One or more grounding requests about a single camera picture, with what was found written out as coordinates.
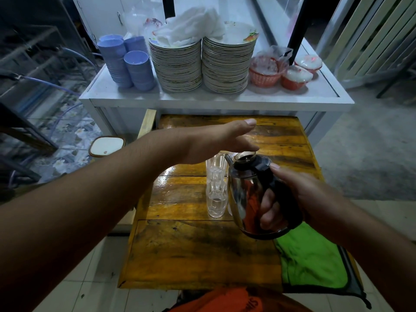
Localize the person's left hand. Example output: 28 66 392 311
183 118 260 165

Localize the wooden table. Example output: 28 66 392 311
118 109 363 291

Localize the orange bowl with plastic cover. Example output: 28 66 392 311
280 65 314 91
294 54 323 75

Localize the stacked clear drinking glasses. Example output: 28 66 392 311
205 153 230 219

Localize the green cloth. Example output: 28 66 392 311
274 222 350 289

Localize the white slatted railing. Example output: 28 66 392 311
316 0 416 91

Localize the steel jug with black handle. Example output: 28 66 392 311
224 151 304 241

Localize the orange garment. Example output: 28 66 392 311
167 286 314 312

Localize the stack of white plates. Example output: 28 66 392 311
201 21 259 94
148 37 203 93

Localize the clear plastic bag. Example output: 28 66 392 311
257 45 294 63

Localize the person's left forearm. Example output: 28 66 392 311
0 128 189 312

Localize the person's right forearm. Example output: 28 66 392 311
312 193 416 312

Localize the stack of blue bowls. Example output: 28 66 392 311
123 50 156 92
97 39 134 89
123 36 149 55

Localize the black metal post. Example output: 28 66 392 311
287 0 313 66

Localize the white counter cart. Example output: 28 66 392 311
79 0 355 147

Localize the white crumpled cloth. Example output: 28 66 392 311
153 6 226 47

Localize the orange plastic basket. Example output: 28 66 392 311
249 55 289 88

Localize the blue hose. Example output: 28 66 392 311
19 47 99 133

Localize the person's right hand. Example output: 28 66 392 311
259 162 340 237

